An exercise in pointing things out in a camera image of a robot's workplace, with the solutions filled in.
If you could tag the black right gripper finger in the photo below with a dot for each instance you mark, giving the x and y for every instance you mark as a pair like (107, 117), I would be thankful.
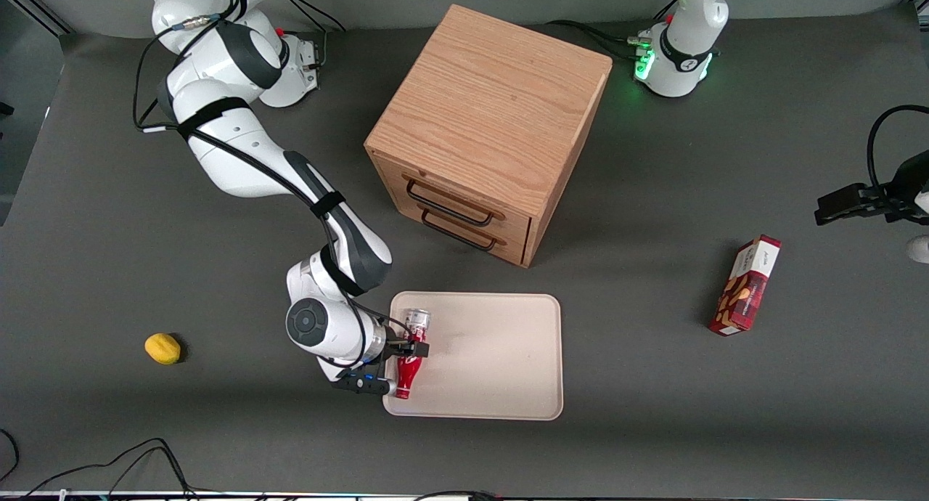
(419, 350)

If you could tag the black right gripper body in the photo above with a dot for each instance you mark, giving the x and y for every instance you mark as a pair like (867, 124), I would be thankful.
(394, 338)

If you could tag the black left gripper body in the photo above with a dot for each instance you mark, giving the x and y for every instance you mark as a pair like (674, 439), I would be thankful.
(900, 189)

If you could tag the red coke bottle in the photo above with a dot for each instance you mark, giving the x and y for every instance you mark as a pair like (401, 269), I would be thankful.
(408, 377)

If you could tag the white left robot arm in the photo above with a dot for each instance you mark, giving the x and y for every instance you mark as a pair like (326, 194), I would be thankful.
(682, 51)

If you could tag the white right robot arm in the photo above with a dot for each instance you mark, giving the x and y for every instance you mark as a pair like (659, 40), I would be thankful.
(247, 160)

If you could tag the beige rectangular tray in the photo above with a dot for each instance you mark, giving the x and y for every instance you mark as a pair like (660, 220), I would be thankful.
(486, 356)

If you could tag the wooden drawer front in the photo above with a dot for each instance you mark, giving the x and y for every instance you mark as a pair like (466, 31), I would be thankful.
(443, 189)
(508, 248)

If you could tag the red almond snack box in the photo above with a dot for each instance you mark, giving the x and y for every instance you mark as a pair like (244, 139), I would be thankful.
(747, 290)

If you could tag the yellow lemon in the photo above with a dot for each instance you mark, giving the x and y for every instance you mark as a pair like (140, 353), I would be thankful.
(162, 348)

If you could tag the wooden drawer cabinet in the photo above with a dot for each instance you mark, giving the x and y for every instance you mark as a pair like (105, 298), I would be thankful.
(493, 109)

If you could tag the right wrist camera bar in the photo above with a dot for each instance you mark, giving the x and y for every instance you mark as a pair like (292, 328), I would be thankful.
(363, 383)

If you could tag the dark aluminium frame rail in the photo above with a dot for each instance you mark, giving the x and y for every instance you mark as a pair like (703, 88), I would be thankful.
(36, 14)

